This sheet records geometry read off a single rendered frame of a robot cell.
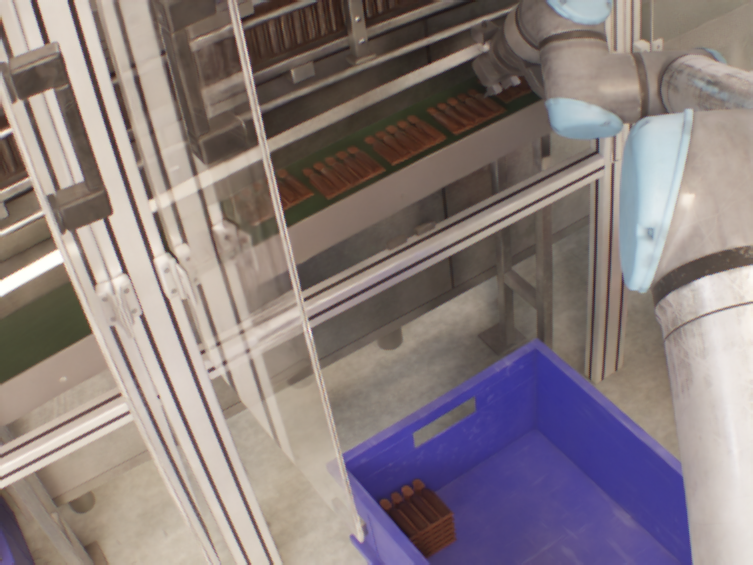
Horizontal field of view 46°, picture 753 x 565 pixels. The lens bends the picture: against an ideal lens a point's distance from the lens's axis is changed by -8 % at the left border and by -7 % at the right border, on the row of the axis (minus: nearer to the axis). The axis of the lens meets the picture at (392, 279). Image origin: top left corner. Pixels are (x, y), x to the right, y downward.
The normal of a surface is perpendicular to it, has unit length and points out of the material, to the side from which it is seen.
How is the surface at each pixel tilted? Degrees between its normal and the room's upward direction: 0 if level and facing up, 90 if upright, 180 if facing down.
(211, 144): 90
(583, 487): 0
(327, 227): 90
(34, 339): 2
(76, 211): 90
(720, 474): 55
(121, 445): 90
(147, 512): 0
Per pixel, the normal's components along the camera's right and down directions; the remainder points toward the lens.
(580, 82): -0.21, -0.09
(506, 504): -0.11, -0.74
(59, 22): 0.54, 0.52
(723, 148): -0.10, -0.44
